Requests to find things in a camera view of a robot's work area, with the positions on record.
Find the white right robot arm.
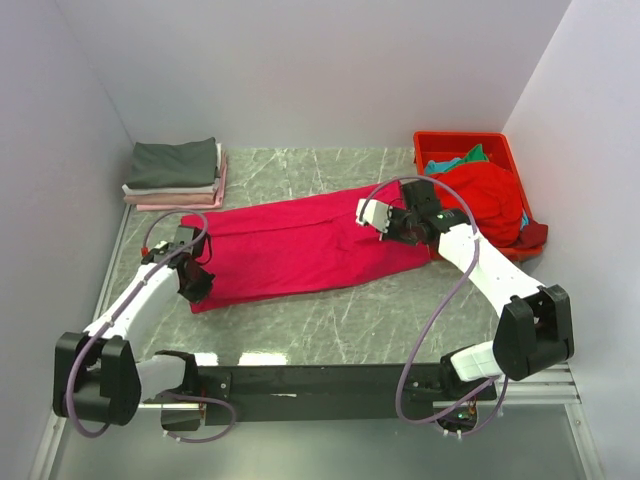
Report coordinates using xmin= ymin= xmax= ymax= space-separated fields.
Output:
xmin=356 ymin=176 xmax=575 ymax=399

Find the teal garment in bin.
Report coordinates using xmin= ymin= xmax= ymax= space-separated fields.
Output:
xmin=424 ymin=157 xmax=463 ymax=175

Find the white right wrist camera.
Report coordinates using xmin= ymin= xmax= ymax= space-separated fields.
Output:
xmin=356 ymin=199 xmax=391 ymax=233

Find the maroon garment on bin edge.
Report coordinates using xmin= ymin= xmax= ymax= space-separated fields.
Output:
xmin=511 ymin=220 xmax=549 ymax=250

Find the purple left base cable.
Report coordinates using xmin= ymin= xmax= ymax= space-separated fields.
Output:
xmin=159 ymin=391 xmax=237 ymax=445

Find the pink folded shirt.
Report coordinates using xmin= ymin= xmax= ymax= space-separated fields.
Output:
xmin=136 ymin=150 xmax=228 ymax=211

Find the red plastic bin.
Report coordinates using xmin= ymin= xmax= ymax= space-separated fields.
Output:
xmin=413 ymin=131 xmax=544 ymax=262

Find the aluminium frame rail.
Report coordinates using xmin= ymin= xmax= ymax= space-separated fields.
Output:
xmin=138 ymin=365 xmax=580 ymax=406

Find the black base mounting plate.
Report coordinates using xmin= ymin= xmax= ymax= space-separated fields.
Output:
xmin=185 ymin=363 xmax=482 ymax=422

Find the red t shirt in bin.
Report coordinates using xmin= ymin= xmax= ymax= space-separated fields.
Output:
xmin=431 ymin=162 xmax=524 ymax=247

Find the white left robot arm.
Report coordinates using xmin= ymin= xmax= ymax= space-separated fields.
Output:
xmin=52 ymin=226 xmax=215 ymax=428

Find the crimson t shirt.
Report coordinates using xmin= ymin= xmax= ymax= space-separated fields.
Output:
xmin=181 ymin=186 xmax=431 ymax=313

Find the dark grey folded shirt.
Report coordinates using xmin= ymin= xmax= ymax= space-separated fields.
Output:
xmin=124 ymin=137 xmax=219 ymax=190

